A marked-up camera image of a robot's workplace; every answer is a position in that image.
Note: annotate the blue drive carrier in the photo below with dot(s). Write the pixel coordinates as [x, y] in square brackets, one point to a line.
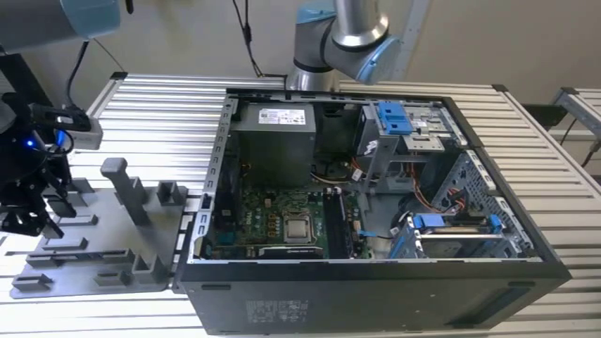
[393, 118]

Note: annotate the black case fan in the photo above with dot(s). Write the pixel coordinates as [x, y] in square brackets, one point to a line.
[330, 169]

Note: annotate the black slanted post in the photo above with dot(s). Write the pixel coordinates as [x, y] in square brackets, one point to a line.
[23, 77]

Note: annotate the black antenna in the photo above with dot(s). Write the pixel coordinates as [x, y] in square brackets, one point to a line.
[128, 6]

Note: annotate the small metal side table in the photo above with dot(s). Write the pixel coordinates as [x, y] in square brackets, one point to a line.
[577, 105]

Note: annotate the RAM stick with blue label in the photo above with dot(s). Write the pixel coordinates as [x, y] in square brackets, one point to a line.
[89, 254]

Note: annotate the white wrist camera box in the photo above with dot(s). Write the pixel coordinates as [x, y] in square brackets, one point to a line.
[80, 134]

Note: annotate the metal slat table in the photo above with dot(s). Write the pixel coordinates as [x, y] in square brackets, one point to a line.
[154, 112]

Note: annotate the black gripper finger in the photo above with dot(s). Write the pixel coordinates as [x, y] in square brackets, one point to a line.
[23, 222]
[59, 197]

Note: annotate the grey plastic parts rack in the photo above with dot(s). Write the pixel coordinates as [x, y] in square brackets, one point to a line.
[108, 232]

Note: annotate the black installed RAM stick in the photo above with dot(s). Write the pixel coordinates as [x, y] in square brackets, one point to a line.
[336, 225]

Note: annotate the green motherboard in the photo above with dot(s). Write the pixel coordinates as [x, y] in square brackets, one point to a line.
[253, 218]

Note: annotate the metal optical drive bay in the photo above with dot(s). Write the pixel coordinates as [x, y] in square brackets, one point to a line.
[425, 134]

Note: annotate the grey power supply unit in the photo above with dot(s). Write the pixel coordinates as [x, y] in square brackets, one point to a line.
[274, 151]

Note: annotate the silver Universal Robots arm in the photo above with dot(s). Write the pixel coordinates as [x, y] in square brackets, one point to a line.
[356, 31]

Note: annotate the silver CPU in socket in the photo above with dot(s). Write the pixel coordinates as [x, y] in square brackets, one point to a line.
[298, 229]

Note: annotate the black graphics card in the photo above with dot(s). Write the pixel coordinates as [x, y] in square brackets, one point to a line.
[290, 252]

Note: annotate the metal disk cage, blue clips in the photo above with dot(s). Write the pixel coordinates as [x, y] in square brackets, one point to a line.
[460, 239]

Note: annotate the black open PC case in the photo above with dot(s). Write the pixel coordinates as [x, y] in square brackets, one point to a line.
[366, 295]

